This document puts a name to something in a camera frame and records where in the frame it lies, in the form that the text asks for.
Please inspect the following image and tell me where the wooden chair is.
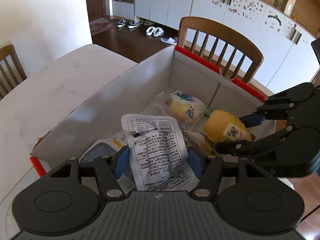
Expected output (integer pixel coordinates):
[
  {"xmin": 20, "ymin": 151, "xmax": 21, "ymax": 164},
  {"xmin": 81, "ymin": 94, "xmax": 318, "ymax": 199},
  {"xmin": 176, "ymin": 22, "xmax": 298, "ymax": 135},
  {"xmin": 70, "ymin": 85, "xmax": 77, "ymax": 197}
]
[
  {"xmin": 177, "ymin": 16, "xmax": 264, "ymax": 84},
  {"xmin": 0, "ymin": 44, "xmax": 27, "ymax": 99}
]

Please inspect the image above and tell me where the white green snack bag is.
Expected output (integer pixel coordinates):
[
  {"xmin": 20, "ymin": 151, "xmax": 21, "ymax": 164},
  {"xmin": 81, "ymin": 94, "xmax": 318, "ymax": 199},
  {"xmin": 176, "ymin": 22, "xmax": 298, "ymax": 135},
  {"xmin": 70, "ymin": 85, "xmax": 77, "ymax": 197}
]
[{"xmin": 80, "ymin": 131, "xmax": 136, "ymax": 194}]

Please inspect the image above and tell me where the yellow capsule toy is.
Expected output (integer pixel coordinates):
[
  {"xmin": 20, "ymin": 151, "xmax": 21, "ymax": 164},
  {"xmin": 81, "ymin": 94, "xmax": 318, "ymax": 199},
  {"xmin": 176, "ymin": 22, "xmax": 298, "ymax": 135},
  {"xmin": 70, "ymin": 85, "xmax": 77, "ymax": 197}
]
[{"xmin": 203, "ymin": 110, "xmax": 255, "ymax": 144}]

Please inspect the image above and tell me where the red cardboard box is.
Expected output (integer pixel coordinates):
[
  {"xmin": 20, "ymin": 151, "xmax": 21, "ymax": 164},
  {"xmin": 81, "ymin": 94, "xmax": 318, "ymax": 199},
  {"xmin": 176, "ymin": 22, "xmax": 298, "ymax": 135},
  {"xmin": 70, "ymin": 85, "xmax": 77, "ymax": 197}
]
[{"xmin": 30, "ymin": 46, "xmax": 267, "ymax": 176}]

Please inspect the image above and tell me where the yellow bread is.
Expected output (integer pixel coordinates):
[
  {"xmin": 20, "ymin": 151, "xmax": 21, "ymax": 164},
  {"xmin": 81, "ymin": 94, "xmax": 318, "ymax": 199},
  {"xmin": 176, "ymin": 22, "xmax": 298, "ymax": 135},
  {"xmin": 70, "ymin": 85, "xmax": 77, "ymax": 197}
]
[{"xmin": 152, "ymin": 90, "xmax": 206, "ymax": 131}]

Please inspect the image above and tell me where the white slippers pair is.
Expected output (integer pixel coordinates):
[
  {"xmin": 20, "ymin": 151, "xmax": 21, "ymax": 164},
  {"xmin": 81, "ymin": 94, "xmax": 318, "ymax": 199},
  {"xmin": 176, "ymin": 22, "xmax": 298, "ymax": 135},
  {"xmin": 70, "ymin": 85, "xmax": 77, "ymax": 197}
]
[{"xmin": 145, "ymin": 26, "xmax": 164, "ymax": 37}]

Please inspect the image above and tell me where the right wooden chair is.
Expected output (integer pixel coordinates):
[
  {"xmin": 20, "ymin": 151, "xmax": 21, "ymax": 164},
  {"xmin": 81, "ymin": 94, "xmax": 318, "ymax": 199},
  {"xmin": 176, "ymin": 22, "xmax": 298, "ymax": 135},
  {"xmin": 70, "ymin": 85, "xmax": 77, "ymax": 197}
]
[{"xmin": 177, "ymin": 16, "xmax": 264, "ymax": 84}]

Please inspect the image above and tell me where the silver foil snack bag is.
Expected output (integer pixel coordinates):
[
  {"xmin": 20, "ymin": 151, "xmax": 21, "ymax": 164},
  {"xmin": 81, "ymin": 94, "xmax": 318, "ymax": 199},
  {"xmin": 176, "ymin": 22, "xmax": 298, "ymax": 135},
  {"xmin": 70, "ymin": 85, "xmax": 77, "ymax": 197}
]
[{"xmin": 182, "ymin": 129, "xmax": 214, "ymax": 156}]

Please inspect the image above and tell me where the dark sneakers pair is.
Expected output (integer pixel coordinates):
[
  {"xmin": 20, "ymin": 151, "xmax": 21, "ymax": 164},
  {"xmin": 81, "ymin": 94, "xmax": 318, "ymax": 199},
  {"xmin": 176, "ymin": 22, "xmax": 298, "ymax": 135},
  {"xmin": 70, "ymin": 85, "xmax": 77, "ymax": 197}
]
[{"xmin": 116, "ymin": 18, "xmax": 141, "ymax": 29}]

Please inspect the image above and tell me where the far wooden chair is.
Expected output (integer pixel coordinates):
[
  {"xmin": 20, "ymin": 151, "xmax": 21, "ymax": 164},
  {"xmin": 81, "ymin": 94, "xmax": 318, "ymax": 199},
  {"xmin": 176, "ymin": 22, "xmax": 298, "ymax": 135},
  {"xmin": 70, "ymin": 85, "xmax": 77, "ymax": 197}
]
[{"xmin": 0, "ymin": 44, "xmax": 27, "ymax": 99}]

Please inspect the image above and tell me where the white printed sachet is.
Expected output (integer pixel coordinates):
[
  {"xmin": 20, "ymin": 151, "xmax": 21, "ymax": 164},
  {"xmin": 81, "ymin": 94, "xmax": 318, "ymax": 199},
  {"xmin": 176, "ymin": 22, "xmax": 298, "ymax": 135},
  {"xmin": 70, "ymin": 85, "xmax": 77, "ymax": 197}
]
[{"xmin": 121, "ymin": 114, "xmax": 199, "ymax": 192}]

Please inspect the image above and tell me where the white wall cabinet unit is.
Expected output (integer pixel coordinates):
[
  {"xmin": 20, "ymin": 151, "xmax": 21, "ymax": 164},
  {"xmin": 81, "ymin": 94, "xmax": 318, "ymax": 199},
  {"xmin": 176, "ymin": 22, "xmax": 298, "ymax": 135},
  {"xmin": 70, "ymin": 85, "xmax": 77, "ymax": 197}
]
[{"xmin": 128, "ymin": 0, "xmax": 319, "ymax": 93}]

